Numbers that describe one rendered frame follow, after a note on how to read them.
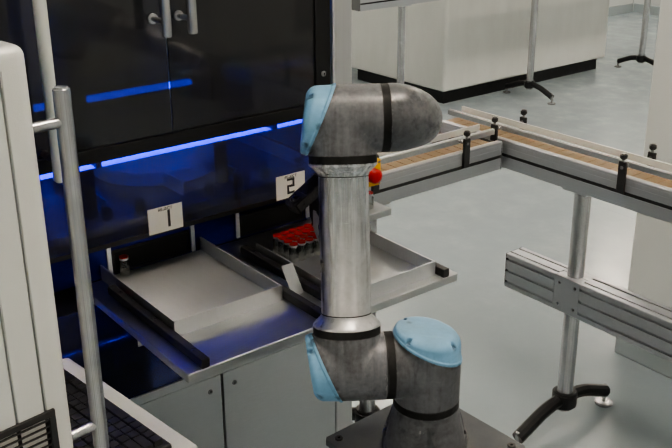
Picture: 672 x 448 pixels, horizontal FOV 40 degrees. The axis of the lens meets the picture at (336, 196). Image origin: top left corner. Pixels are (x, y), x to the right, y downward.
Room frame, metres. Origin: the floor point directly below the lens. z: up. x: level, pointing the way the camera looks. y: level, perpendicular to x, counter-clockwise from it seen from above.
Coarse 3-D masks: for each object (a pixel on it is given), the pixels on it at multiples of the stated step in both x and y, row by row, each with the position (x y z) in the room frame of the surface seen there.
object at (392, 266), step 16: (384, 240) 2.04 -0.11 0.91; (272, 256) 1.97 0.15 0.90; (384, 256) 2.01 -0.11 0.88; (400, 256) 2.00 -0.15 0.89; (416, 256) 1.95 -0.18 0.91; (304, 272) 1.87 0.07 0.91; (384, 272) 1.92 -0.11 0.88; (400, 272) 1.92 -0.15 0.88; (416, 272) 1.88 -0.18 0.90; (432, 272) 1.91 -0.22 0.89; (384, 288) 1.82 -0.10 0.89
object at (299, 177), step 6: (288, 174) 2.12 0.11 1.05; (294, 174) 2.13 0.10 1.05; (300, 174) 2.15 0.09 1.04; (276, 180) 2.10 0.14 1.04; (282, 180) 2.11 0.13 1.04; (294, 180) 2.13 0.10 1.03; (300, 180) 2.15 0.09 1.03; (276, 186) 2.10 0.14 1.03; (282, 186) 2.11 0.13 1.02; (294, 186) 2.13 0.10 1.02; (300, 186) 2.14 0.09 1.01; (276, 192) 2.10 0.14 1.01; (282, 192) 2.11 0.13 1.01; (276, 198) 2.10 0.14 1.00; (282, 198) 2.11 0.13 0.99
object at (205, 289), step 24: (168, 264) 1.98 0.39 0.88; (192, 264) 1.97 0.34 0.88; (216, 264) 1.97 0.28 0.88; (240, 264) 1.92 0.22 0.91; (120, 288) 1.82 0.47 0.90; (144, 288) 1.85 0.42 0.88; (168, 288) 1.85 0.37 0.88; (192, 288) 1.85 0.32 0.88; (216, 288) 1.85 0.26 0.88; (240, 288) 1.85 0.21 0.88; (264, 288) 1.84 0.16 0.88; (168, 312) 1.74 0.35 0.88; (192, 312) 1.74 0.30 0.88; (216, 312) 1.69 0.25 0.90; (240, 312) 1.73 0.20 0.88
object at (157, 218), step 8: (160, 208) 1.91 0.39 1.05; (168, 208) 1.92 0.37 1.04; (176, 208) 1.94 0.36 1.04; (152, 216) 1.90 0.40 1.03; (160, 216) 1.91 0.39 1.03; (176, 216) 1.93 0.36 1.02; (152, 224) 1.90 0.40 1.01; (160, 224) 1.91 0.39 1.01; (176, 224) 1.93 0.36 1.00; (152, 232) 1.90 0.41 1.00; (160, 232) 1.91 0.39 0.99
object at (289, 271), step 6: (288, 264) 1.85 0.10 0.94; (282, 270) 1.84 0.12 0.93; (288, 270) 1.84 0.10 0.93; (294, 270) 1.85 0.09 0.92; (288, 276) 1.83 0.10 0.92; (294, 276) 1.84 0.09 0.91; (288, 282) 1.82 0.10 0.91; (294, 282) 1.83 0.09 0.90; (294, 288) 1.82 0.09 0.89; (300, 288) 1.83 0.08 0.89; (300, 294) 1.82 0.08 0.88; (306, 294) 1.82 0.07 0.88; (312, 300) 1.79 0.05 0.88
